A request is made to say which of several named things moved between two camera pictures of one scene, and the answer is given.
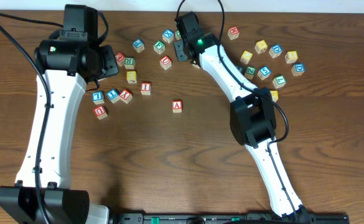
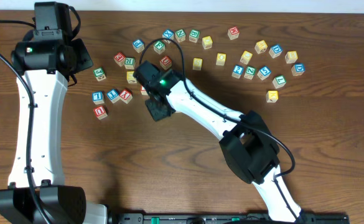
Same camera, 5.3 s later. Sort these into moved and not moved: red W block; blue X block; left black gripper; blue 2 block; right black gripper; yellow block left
Moved: left black gripper; right black gripper
Not moved: blue 2 block; blue X block; yellow block left; red W block
